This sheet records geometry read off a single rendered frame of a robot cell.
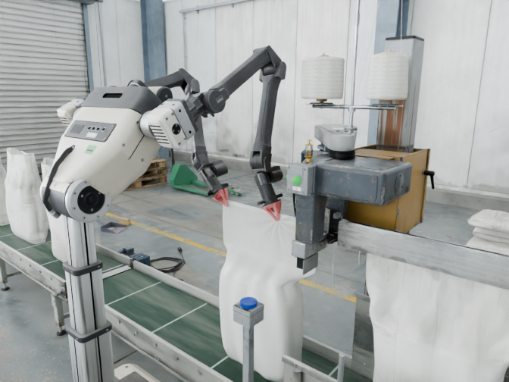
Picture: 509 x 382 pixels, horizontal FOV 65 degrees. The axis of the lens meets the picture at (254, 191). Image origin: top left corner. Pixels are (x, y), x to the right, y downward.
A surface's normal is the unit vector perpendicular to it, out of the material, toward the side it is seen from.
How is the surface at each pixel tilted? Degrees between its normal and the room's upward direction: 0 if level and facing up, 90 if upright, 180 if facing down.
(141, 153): 90
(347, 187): 90
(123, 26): 90
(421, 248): 90
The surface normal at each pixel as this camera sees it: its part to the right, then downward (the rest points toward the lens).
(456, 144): -0.63, 0.18
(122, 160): 0.41, 0.60
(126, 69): 0.77, 0.15
